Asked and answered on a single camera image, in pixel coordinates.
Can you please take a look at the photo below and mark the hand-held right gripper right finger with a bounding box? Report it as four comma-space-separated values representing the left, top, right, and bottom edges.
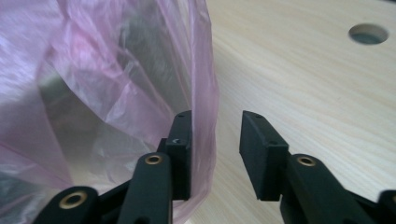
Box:
238, 109, 290, 202

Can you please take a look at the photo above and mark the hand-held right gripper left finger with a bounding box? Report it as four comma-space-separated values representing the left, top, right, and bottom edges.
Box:
157, 109, 193, 201

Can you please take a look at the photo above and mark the pink plastic bag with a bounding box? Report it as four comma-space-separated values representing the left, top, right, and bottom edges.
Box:
0, 0, 220, 224

